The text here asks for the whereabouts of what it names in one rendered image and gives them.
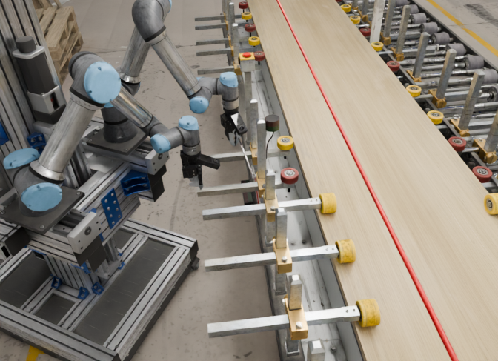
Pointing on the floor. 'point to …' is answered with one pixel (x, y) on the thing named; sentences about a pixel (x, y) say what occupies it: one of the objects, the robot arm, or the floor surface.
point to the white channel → (378, 14)
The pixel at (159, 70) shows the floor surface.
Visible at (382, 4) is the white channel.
